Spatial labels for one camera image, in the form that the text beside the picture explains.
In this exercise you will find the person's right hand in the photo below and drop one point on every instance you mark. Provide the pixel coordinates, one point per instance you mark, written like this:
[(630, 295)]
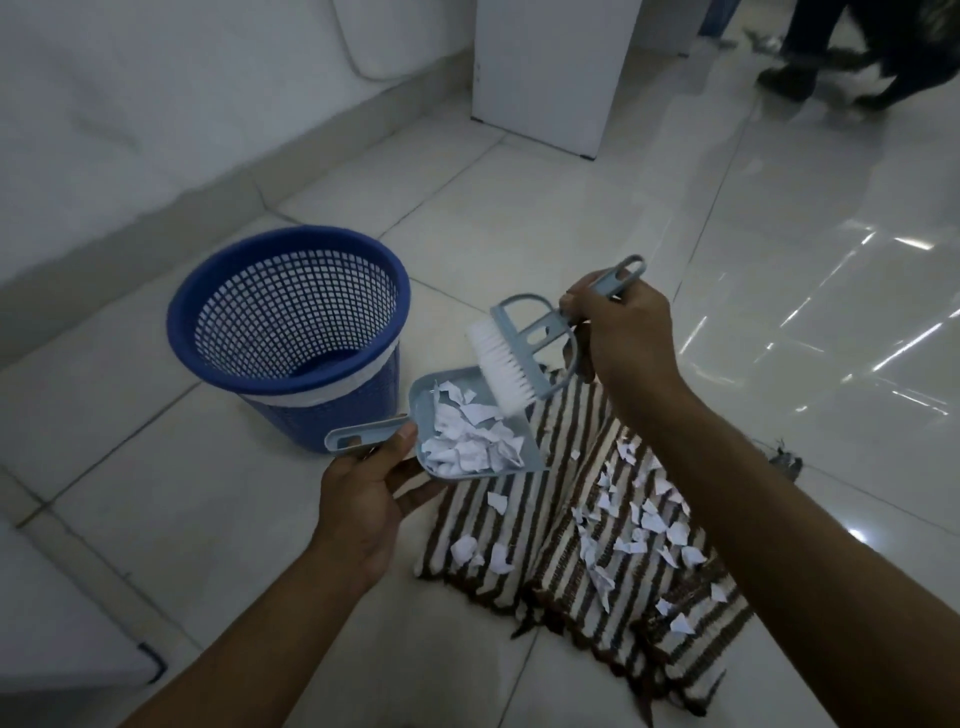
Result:
[(630, 337)]

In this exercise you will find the person's left hand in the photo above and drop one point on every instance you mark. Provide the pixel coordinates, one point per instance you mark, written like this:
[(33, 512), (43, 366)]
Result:
[(356, 510)]

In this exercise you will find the person's right thumb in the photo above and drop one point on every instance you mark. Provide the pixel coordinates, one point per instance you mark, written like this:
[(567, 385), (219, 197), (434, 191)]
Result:
[(585, 358)]

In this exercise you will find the person's left thumb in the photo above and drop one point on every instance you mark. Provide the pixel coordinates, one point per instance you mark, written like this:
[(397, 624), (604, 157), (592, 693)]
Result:
[(390, 451)]

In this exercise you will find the light blue plastic dustpan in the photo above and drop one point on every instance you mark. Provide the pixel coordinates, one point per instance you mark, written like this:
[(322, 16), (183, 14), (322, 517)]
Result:
[(424, 394)]

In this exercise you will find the light blue white-bristle hand brush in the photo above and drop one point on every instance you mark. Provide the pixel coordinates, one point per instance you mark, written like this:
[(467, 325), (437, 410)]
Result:
[(501, 361)]

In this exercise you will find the person's left forearm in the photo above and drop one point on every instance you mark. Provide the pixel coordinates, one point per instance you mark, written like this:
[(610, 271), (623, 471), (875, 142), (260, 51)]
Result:
[(277, 637)]

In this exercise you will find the person's right forearm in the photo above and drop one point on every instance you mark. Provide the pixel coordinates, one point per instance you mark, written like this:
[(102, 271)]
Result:
[(795, 570)]

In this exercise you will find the pile of white paper scraps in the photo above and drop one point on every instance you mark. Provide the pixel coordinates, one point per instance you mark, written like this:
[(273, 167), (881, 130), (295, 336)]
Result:
[(469, 442)]

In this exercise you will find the blue mesh waste basket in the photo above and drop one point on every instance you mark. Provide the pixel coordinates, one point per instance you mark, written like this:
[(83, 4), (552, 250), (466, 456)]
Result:
[(292, 315)]

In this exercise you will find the scattered white paper scraps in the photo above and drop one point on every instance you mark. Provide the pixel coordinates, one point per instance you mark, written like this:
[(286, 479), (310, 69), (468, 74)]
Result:
[(645, 521)]

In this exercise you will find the brown white striped rug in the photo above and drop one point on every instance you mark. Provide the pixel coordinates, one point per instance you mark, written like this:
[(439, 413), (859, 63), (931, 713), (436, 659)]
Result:
[(555, 540)]

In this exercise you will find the small dark debris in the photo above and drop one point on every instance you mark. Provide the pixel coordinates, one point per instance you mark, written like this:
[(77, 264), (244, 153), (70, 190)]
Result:
[(784, 462)]

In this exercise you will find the white cabinet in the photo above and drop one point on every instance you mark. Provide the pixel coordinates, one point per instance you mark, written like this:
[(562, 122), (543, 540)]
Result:
[(555, 67)]

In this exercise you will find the white low furniture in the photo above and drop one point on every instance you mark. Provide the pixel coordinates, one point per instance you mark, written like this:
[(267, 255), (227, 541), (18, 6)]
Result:
[(52, 622)]

